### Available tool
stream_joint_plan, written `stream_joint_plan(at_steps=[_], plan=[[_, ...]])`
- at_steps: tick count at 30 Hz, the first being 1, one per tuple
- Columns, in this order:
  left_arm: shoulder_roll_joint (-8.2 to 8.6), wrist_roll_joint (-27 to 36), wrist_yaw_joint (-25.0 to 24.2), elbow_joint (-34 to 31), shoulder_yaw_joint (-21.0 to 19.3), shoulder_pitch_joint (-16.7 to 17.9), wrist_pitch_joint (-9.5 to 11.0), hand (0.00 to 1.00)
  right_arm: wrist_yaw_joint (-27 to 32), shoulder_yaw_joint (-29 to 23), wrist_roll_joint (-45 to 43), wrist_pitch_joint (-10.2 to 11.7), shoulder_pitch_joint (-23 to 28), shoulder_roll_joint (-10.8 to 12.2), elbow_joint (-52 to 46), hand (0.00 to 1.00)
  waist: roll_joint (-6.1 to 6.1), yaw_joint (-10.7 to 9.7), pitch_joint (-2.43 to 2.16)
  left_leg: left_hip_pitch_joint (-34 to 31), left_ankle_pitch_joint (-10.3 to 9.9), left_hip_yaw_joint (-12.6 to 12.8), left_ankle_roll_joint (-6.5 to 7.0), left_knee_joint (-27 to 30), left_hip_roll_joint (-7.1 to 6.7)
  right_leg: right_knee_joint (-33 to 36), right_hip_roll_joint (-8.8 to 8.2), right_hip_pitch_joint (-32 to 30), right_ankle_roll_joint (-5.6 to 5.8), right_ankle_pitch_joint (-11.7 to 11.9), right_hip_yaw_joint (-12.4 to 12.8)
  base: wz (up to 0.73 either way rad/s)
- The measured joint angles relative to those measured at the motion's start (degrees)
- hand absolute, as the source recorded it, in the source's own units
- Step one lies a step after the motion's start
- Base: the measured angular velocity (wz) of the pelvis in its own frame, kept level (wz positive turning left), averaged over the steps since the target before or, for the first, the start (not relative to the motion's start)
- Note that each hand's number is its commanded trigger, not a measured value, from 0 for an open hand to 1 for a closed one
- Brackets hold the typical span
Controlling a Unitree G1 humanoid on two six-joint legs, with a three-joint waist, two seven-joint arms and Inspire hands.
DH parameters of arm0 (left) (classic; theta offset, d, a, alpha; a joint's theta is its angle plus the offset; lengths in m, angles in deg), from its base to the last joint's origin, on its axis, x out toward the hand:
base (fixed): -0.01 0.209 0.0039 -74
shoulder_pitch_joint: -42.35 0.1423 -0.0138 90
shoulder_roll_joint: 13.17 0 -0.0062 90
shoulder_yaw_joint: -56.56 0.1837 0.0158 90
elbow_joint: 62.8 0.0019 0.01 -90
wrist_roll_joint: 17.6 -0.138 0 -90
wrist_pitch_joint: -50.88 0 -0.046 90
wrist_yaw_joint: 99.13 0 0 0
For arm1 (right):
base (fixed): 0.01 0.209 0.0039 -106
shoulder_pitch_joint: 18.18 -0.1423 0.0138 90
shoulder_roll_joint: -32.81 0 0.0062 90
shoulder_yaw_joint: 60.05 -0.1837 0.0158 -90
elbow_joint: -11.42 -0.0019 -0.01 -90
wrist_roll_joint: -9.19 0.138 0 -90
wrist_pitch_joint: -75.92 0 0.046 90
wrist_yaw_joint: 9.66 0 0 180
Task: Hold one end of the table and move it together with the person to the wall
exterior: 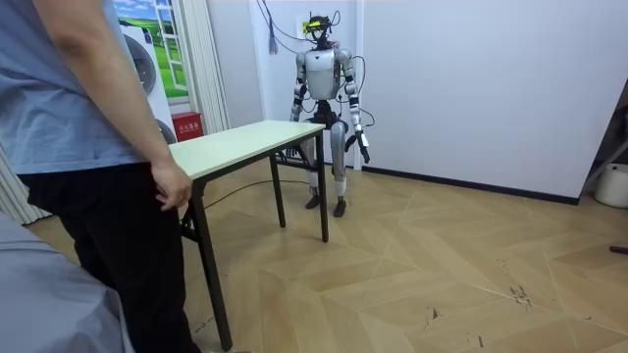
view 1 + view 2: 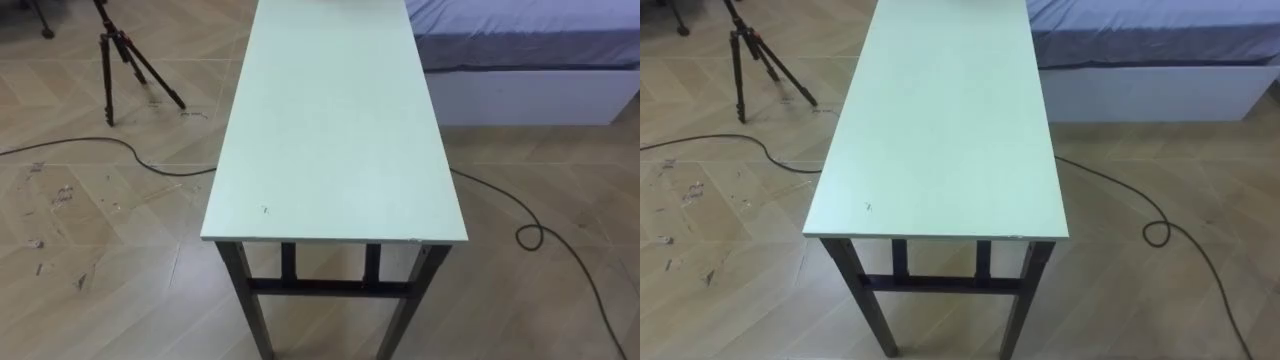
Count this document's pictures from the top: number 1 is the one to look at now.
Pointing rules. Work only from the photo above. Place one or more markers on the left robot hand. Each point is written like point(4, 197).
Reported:
point(363, 144)

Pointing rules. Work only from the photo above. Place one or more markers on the pale green table black legs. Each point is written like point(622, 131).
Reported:
point(235, 142)

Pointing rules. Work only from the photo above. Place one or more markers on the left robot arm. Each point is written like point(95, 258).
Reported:
point(350, 88)

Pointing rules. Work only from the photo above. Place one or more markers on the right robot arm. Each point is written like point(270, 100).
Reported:
point(298, 93)

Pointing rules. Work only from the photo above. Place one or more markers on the robot legs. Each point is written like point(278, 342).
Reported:
point(337, 147)

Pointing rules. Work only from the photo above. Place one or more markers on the red box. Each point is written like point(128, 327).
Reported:
point(188, 126)

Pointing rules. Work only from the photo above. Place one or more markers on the robot body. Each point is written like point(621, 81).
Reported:
point(321, 73)

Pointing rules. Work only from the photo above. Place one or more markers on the white washing machine tower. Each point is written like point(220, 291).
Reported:
point(142, 64)

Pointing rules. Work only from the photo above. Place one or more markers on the white pleated curtain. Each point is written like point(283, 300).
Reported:
point(201, 64)
point(15, 196)

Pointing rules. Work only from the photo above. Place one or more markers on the grey bed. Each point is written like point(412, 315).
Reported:
point(44, 294)

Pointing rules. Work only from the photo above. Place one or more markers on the white round bin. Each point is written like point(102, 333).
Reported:
point(613, 186)

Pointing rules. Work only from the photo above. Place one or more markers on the window landscape wall poster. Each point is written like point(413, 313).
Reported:
point(167, 59)

